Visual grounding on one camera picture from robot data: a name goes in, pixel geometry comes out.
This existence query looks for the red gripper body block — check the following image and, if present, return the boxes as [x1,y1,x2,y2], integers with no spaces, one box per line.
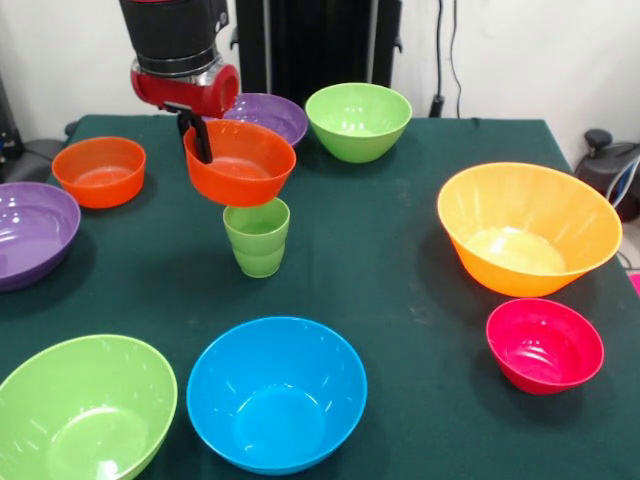
[130,63,241,119]

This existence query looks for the red-orange bowl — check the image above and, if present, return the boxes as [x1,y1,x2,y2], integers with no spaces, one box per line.
[183,118,298,209]
[51,136,147,210]

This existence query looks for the green cup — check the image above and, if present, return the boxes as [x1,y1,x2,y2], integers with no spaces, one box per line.
[222,197,292,279]

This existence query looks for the purple bowl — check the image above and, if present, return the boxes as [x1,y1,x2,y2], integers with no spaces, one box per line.
[222,92,309,149]
[0,182,82,294]

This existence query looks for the blue bowl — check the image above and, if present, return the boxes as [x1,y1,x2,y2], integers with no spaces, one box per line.
[186,315,369,476]

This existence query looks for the small green bowl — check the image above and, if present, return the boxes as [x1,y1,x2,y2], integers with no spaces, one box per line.
[304,82,414,164]

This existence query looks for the black grey base foot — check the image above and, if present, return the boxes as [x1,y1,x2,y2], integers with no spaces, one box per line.
[574,128,640,224]
[0,138,66,184]

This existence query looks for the dark green table cloth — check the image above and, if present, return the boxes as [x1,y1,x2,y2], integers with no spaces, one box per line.
[0,114,640,480]

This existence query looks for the large green bowl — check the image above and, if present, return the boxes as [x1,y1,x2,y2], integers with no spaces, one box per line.
[0,334,179,480]

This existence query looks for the large orange bowl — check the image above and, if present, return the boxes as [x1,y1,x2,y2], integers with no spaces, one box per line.
[436,161,624,299]

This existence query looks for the pink bowl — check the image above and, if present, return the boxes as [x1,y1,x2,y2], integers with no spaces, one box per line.
[485,297,606,396]

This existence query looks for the black pedestal column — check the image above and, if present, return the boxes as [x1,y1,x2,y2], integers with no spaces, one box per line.
[227,0,404,97]

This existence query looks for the black wall cable with plug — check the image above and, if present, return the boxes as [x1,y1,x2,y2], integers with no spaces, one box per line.
[428,0,464,119]

